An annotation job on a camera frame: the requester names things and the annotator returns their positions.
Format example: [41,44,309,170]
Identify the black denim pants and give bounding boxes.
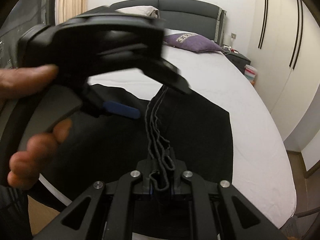
[41,85,233,199]

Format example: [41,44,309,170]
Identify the person's left hand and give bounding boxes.
[1,65,71,189]

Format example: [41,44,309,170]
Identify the dark window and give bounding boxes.
[1,0,55,69]

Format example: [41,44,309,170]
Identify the folded beige duvet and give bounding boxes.
[116,5,160,18]

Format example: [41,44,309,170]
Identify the purple patterned cushion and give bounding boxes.
[164,33,224,53]

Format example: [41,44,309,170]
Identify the dark grey upholstered headboard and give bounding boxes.
[110,0,226,45]

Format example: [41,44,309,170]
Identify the items on nightstand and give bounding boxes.
[222,44,239,54]

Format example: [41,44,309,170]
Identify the dark grey nightstand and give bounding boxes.
[223,51,251,74]

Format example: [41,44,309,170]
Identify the striped white bucket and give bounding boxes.
[244,64,258,82]

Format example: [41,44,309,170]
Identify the white mattress bed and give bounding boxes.
[40,46,297,228]

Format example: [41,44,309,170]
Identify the grey mesh basket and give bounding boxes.
[280,207,319,239]

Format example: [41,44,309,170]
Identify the white wardrobe with black handles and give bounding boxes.
[249,0,320,170]

